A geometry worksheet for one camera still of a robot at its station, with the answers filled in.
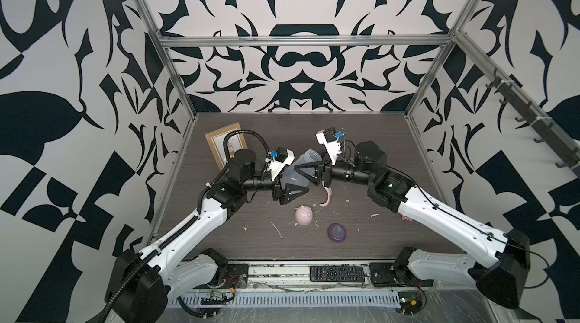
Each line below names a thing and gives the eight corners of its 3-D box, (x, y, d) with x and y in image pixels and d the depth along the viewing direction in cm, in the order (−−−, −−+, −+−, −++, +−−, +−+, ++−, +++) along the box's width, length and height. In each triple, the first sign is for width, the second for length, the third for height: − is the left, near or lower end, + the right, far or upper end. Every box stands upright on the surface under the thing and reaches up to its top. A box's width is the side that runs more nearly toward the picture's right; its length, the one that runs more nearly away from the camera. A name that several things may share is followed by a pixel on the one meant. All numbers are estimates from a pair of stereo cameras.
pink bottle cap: (294, 225, 86) (295, 221, 83) (294, 209, 90) (295, 204, 87) (312, 225, 86) (313, 221, 83) (311, 209, 90) (312, 204, 87)
